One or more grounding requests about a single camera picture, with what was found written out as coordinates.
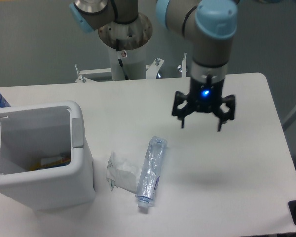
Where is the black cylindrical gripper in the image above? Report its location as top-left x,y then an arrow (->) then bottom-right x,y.
172,79 -> 236,132

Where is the crushed clear plastic bottle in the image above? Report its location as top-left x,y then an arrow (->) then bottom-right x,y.
135,136 -> 167,214

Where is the white paper bag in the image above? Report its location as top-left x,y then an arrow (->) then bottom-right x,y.
106,151 -> 141,194

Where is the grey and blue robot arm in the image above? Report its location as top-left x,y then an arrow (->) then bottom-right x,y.
69,0 -> 238,125

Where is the yellow packaging in trash can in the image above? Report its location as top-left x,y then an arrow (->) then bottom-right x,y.
29,154 -> 71,171

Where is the white plastic trash can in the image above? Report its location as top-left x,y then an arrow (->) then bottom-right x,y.
0,101 -> 95,210

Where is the white upright bracket with bolt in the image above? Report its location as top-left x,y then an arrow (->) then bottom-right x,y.
177,52 -> 187,78

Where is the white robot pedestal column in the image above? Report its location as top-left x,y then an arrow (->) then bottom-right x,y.
98,12 -> 153,81

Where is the black cable on pedestal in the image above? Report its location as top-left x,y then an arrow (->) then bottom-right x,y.
115,38 -> 130,81

